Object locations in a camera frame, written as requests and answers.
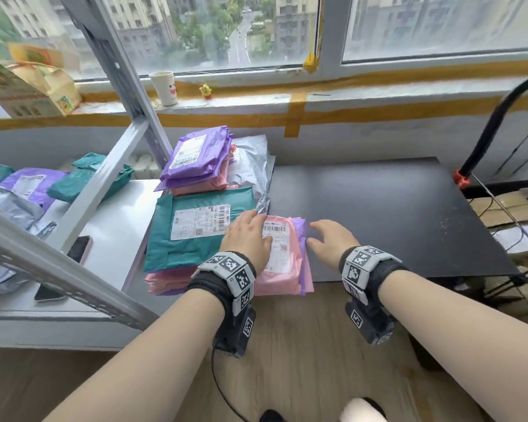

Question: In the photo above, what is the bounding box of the purple plastic package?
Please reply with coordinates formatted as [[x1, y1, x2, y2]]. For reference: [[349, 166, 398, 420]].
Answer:
[[159, 125, 234, 183], [290, 217, 314, 296], [0, 167, 67, 212], [154, 168, 231, 193]]

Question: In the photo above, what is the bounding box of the clear grey plastic bag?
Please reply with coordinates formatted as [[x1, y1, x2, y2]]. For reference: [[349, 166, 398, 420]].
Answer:
[[0, 184, 59, 243]]

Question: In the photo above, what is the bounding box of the left black camera cable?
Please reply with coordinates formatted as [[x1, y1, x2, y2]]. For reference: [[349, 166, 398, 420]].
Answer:
[[210, 346, 249, 422]]

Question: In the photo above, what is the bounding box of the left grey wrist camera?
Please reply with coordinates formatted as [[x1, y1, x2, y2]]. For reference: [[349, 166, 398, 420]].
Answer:
[[212, 302, 257, 359]]

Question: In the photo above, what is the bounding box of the white paper cup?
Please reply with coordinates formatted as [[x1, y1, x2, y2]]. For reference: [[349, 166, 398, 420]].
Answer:
[[149, 70, 180, 108]]

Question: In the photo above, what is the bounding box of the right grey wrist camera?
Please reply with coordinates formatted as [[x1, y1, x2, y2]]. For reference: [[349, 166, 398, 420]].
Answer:
[[345, 298, 398, 346]]

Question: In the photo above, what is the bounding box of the brown cardboard box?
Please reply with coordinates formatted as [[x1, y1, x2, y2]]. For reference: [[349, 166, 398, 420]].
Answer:
[[468, 190, 528, 230], [483, 258, 528, 322], [489, 223, 528, 261]]

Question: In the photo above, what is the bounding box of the grey-white mailer bag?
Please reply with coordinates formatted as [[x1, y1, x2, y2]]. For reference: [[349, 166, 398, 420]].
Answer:
[[226, 135, 273, 215]]

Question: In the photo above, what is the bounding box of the person's right forearm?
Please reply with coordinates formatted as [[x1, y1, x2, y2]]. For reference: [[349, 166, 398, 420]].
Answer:
[[377, 270, 528, 422]]

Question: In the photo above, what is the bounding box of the person's left forearm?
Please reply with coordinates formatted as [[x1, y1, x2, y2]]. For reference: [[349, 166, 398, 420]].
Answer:
[[43, 288, 226, 422]]

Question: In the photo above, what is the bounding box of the marker wristband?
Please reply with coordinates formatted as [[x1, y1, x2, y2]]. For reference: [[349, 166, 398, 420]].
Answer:
[[185, 251, 258, 317], [339, 246, 409, 306]]

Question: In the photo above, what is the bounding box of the colourful printed paper box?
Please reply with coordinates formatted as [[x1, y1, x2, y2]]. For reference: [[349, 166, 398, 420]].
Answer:
[[0, 42, 83, 119]]

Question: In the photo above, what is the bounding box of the person's right leg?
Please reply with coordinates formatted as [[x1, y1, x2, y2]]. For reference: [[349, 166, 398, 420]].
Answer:
[[339, 397, 381, 422]]

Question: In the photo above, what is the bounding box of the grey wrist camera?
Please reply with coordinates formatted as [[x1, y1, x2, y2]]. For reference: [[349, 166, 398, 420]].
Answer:
[[345, 298, 398, 346], [212, 302, 257, 359]]

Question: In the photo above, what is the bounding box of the yellow tape piece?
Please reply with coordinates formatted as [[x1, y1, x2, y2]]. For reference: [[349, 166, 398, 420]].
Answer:
[[302, 51, 321, 75]]

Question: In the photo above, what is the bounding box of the white framed window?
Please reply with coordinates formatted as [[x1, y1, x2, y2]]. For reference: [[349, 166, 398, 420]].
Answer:
[[0, 0, 528, 83]]

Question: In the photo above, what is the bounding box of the white radiator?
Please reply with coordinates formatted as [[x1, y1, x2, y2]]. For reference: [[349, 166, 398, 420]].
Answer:
[[59, 151, 164, 181]]

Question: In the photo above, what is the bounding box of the white metal shelf rack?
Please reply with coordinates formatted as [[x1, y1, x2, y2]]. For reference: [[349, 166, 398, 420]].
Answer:
[[0, 0, 175, 332]]

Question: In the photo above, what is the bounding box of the person's right hand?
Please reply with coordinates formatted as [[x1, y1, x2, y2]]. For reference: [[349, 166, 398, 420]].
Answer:
[[306, 219, 361, 272]]

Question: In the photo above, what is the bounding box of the person's left hand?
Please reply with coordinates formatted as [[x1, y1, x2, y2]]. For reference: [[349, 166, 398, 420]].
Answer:
[[219, 209, 273, 274]]

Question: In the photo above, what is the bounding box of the black elastic cord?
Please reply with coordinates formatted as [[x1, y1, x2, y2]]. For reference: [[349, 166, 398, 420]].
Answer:
[[495, 126, 528, 182]]

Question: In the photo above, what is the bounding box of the black wire cart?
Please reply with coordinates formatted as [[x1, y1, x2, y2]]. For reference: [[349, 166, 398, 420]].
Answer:
[[453, 70, 528, 331]]

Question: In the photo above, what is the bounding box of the right marker wristband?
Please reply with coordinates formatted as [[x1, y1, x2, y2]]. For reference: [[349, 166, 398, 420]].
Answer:
[[339, 246, 409, 306]]

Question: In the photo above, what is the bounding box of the left marker wristband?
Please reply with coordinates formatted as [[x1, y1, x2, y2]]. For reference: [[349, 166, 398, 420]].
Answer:
[[185, 251, 258, 317]]

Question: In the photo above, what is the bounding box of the black smartphone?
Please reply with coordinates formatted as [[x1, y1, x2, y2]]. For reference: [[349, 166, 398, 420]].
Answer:
[[34, 234, 94, 302]]

